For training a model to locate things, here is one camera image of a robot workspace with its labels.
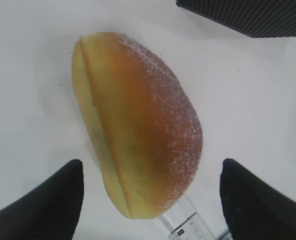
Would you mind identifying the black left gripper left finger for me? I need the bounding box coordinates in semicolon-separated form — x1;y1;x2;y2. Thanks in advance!
0;159;84;240

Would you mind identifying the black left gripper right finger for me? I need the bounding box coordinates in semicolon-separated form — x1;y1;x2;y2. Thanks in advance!
220;158;296;240

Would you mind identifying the golden bread roll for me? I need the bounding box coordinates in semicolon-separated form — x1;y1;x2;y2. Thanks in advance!
72;32;203;220

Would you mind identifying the black mesh pen holder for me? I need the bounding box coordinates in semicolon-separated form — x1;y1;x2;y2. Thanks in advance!
176;0;296;38

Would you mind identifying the clear plastic ruler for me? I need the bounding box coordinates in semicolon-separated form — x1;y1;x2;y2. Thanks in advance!
155;194;232;240

